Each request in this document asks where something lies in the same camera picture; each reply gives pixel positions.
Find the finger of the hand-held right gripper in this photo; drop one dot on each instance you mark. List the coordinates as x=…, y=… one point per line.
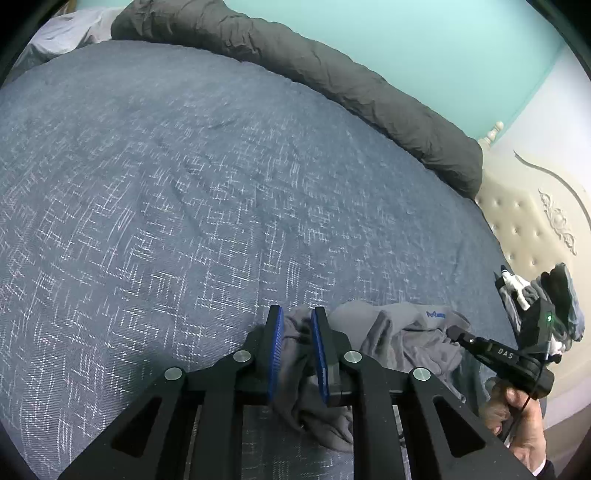
x=464, y=339

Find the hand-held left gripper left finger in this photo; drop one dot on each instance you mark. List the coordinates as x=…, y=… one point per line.
x=276, y=350

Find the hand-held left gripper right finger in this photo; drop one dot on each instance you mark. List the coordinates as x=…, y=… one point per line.
x=321, y=350

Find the grey boxer briefs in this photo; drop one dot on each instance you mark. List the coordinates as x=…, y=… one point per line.
x=392, y=332

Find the person's right forearm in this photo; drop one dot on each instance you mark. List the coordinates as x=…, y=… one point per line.
x=545, y=470

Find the stack of folded clothes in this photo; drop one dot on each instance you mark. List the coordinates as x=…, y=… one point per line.
x=512, y=286

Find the person's right hand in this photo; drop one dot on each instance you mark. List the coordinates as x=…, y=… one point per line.
x=521, y=429

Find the cream tufted headboard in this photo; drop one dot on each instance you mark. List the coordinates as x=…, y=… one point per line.
x=526, y=240

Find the blue patterned bedsheet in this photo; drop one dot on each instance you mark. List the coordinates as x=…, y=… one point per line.
x=184, y=207

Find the dark grey rolled duvet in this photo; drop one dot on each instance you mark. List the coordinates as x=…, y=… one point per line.
x=323, y=69

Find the light grey blanket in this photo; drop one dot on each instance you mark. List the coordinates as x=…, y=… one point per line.
x=69, y=32

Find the cream bed post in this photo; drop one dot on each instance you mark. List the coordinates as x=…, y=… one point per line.
x=494, y=134

